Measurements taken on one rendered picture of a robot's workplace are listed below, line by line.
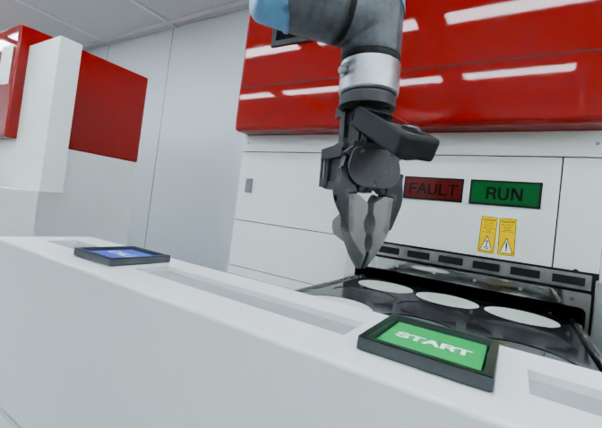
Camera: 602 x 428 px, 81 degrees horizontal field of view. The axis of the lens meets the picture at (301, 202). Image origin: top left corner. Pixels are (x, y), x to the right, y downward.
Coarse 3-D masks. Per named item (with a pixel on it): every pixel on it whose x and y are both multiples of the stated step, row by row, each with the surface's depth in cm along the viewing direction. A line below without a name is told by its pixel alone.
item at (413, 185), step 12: (408, 180) 76; (420, 180) 74; (432, 180) 73; (444, 180) 72; (456, 180) 71; (408, 192) 75; (420, 192) 74; (432, 192) 73; (444, 192) 72; (456, 192) 70
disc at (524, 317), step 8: (496, 312) 55; (504, 312) 55; (512, 312) 56; (520, 312) 57; (528, 312) 57; (512, 320) 51; (520, 320) 52; (528, 320) 52; (536, 320) 53; (544, 320) 54; (552, 320) 54
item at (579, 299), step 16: (352, 272) 79; (400, 272) 74; (416, 272) 72; (432, 272) 70; (448, 272) 69; (464, 272) 68; (496, 288) 65; (512, 288) 63; (528, 288) 62; (544, 288) 61; (560, 288) 60; (576, 304) 58
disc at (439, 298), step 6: (420, 294) 62; (426, 294) 63; (432, 294) 64; (438, 294) 64; (432, 300) 58; (438, 300) 59; (444, 300) 59; (450, 300) 60; (456, 300) 61; (462, 300) 61; (468, 300) 62; (456, 306) 56; (462, 306) 56; (468, 306) 57; (474, 306) 57
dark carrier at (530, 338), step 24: (336, 288) 58; (360, 288) 61; (384, 312) 46; (408, 312) 48; (432, 312) 50; (456, 312) 52; (480, 312) 53; (504, 336) 43; (528, 336) 44; (552, 336) 45; (576, 336) 46; (576, 360) 37
